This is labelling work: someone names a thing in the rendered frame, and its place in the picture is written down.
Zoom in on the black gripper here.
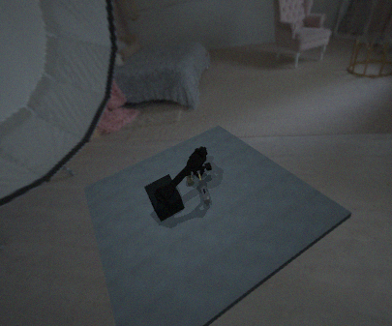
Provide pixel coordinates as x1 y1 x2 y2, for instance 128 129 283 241
187 163 212 178

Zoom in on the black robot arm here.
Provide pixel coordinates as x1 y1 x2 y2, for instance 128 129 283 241
154 147 208 204

